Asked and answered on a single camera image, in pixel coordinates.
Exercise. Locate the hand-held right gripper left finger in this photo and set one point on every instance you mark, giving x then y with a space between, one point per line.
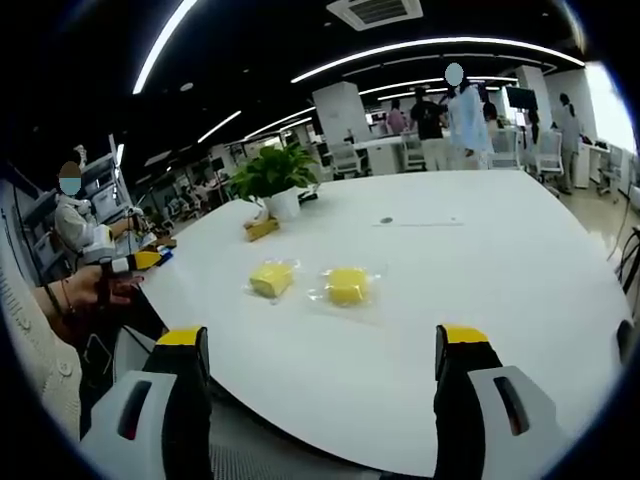
150 400

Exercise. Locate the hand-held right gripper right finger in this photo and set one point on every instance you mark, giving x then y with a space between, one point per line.
492 400

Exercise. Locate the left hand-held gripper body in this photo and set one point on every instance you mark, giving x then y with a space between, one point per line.
100 242

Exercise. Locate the yellow silicone block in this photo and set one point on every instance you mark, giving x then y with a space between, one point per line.
272 280
346 286

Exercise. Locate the person's left hand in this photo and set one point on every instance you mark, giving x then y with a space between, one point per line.
107 290

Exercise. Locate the grey storage shelf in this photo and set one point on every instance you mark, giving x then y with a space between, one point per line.
102 185

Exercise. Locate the wooden tissue box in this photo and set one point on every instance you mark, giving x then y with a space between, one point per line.
261 227

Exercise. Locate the person's beige knit sweater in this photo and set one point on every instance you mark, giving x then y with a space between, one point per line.
30 350

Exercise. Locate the green potted plant white pot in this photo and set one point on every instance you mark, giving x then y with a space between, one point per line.
275 175

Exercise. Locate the small black object on table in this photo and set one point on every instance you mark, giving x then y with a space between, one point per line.
309 196

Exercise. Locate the black chair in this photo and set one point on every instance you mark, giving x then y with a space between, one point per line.
627 270

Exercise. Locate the white mesh office chair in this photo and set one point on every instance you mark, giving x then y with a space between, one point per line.
547 152
505 145
345 157
412 150

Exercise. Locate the dark monitor screen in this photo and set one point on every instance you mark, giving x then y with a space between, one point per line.
520 96

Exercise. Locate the ceiling air conditioner vent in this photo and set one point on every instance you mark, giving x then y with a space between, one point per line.
375 12

